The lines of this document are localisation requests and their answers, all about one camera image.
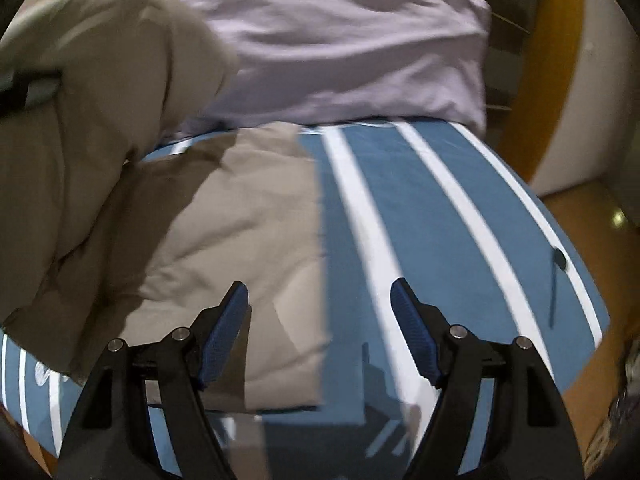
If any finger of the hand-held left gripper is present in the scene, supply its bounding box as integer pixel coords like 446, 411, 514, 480
0, 72, 62, 118

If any beige puffer jacket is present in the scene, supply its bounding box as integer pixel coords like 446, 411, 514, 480
0, 0, 333, 413

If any blue white striped bed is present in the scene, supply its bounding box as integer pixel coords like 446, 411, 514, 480
0, 115, 618, 480

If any dark shelf cabinet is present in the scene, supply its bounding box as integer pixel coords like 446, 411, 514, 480
435, 0, 532, 111

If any wooden door frame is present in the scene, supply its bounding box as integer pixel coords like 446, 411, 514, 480
492, 0, 586, 186

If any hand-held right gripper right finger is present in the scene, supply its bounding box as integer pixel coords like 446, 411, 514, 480
390, 277, 586, 480

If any purple pillow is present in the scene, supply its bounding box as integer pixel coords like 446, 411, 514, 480
165, 0, 493, 138

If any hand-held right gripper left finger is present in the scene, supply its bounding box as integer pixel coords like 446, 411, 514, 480
57, 281, 251, 480

